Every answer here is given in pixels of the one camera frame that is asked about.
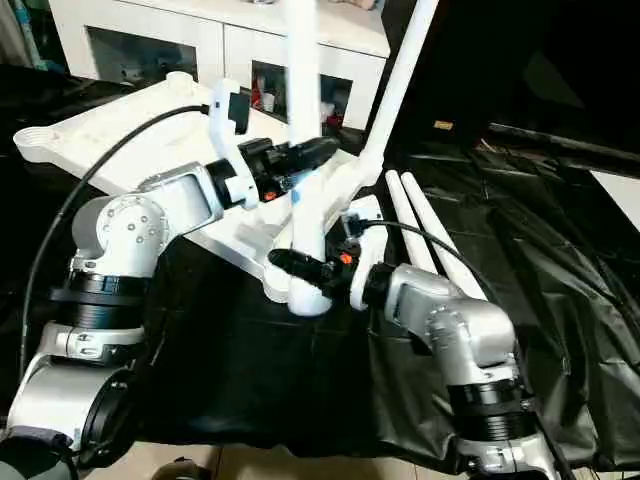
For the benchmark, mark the white plastic table leg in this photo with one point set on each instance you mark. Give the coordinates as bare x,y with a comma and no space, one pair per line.
406,215
305,75
400,75
442,235

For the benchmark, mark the white plastic table top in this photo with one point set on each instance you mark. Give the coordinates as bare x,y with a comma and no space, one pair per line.
125,130

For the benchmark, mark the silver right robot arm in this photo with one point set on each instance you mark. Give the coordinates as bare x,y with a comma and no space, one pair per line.
460,325

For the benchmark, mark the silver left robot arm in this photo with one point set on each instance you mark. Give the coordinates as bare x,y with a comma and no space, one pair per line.
130,225

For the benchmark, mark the small white bottle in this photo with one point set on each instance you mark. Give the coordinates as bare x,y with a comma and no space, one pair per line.
269,102
328,111

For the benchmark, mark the black table mat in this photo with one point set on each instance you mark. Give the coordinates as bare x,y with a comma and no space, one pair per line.
250,375

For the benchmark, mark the white glass-door cabinet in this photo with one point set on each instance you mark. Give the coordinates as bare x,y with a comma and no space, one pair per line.
240,45

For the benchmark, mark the small yellow label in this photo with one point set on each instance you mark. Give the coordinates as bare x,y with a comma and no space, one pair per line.
443,125

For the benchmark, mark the long black bar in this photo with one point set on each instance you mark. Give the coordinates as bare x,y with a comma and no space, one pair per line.
565,145

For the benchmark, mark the white flat panel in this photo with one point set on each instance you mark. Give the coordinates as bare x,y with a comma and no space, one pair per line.
620,200

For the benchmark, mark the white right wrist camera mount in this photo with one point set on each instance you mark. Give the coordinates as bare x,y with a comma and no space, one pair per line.
370,250

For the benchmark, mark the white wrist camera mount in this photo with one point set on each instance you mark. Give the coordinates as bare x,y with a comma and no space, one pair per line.
370,250
222,150

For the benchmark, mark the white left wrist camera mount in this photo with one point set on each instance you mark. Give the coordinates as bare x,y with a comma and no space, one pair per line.
222,150

